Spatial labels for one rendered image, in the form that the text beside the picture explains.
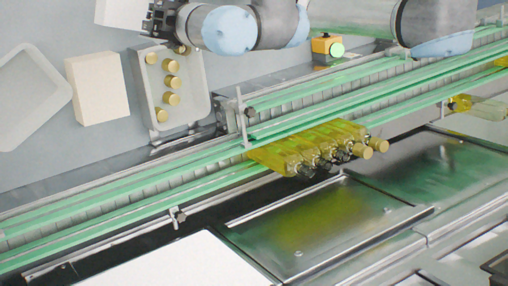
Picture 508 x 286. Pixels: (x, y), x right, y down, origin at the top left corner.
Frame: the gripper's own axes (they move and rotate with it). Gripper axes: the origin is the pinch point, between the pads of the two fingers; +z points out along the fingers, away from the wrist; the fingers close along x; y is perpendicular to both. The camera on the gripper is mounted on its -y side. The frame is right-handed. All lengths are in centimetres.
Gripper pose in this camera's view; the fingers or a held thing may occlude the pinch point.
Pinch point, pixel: (159, 18)
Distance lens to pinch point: 120.3
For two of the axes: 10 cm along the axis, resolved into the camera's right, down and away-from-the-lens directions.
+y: -8.4, -0.4, -5.4
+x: -1.7, 9.7, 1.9
